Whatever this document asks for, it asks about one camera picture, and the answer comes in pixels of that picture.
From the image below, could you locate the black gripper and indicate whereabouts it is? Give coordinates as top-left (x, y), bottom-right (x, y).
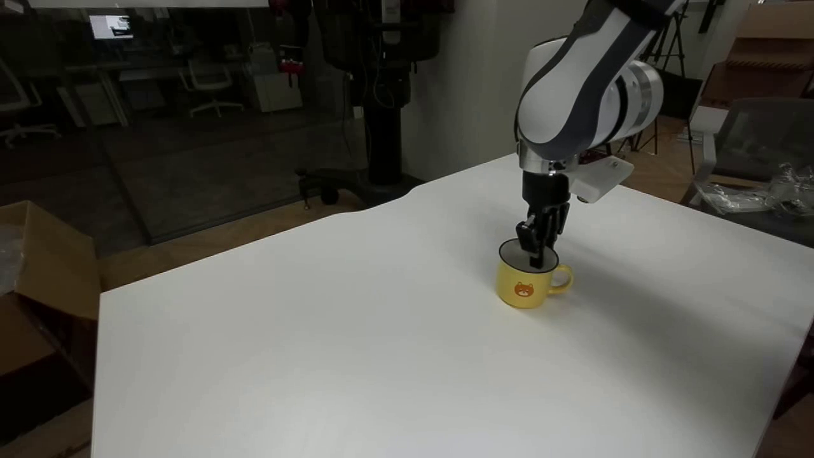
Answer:
top-left (514, 167), bottom-right (573, 273)

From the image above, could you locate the yellow enamel cup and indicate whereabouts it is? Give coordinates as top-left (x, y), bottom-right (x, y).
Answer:
top-left (493, 237), bottom-right (575, 314)

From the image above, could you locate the crumpled clear plastic sheet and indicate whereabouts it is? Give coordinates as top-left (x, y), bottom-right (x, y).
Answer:
top-left (697, 162), bottom-right (814, 221)

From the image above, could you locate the black tripod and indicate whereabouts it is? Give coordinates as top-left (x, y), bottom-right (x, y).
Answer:
top-left (649, 0), bottom-right (708, 81)

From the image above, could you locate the red Baxter robot torso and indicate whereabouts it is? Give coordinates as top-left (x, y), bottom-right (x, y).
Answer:
top-left (311, 0), bottom-right (459, 109)

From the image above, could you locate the white office cabinet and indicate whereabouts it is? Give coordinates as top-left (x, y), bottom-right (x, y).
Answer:
top-left (248, 69), bottom-right (309, 118)

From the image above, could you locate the white office chair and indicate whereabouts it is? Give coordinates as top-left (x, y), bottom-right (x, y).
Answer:
top-left (0, 57), bottom-right (65, 152)
top-left (175, 57), bottom-right (250, 122)

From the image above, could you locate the lit computer monitor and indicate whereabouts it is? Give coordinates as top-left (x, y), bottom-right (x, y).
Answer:
top-left (88, 10), bottom-right (137, 43)

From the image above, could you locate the open cardboard box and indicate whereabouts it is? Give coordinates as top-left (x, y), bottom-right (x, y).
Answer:
top-left (0, 198), bottom-right (107, 445)

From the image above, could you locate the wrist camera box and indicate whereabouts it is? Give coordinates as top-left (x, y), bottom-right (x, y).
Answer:
top-left (573, 156), bottom-right (637, 207)

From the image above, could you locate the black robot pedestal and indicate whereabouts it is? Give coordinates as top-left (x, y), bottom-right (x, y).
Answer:
top-left (292, 101), bottom-right (428, 208)

